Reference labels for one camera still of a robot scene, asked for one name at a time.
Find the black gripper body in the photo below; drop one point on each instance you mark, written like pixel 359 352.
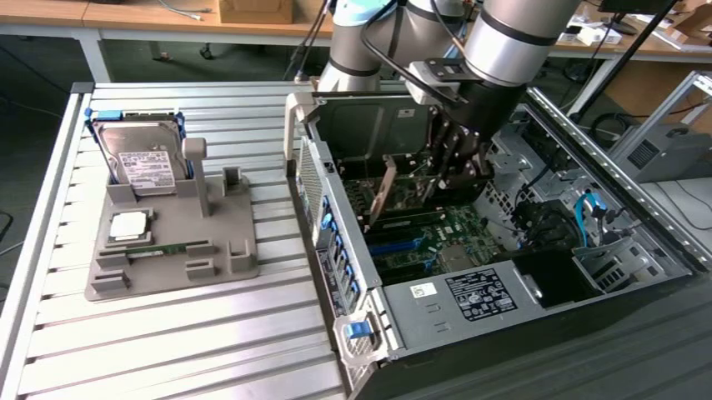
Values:
pixel 488 108

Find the graphics card with metal bracket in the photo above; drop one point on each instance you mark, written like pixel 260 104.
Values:
pixel 400 191

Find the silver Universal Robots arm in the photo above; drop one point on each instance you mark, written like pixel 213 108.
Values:
pixel 511 41

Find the green motherboard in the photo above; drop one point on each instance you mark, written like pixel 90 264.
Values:
pixel 460 225

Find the blue expansion slot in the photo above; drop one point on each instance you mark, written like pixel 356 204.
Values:
pixel 394 246

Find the small white box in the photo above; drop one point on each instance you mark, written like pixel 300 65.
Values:
pixel 599 37

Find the open grey PC case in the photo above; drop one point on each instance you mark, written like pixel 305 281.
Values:
pixel 311 183

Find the black stand pole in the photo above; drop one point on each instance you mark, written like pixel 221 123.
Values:
pixel 629 52

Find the black monitor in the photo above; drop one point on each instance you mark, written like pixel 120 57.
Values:
pixel 622 27

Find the cluttered wooden desk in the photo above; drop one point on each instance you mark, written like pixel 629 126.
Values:
pixel 655 52

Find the small metal disk bay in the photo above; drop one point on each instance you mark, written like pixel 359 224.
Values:
pixel 611 266

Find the grey computer tower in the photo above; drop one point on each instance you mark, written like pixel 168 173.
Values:
pixel 673 158

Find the grey power supply unit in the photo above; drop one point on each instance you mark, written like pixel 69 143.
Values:
pixel 422 316

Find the blue case latch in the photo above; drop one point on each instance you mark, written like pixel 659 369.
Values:
pixel 355 330

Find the cardboard box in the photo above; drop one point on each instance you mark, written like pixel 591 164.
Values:
pixel 255 10

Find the grey parts rack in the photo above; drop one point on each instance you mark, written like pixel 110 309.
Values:
pixel 172 225

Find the hard disk in blue carrier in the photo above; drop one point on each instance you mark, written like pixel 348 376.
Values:
pixel 138 146

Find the green RAM stick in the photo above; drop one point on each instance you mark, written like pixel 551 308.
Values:
pixel 161 250

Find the silver CPU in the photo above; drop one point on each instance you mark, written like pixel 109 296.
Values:
pixel 128 227

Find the wooden desk with grey legs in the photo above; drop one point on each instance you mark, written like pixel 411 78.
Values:
pixel 138 23

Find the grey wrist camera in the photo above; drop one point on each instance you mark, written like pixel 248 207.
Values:
pixel 439 71

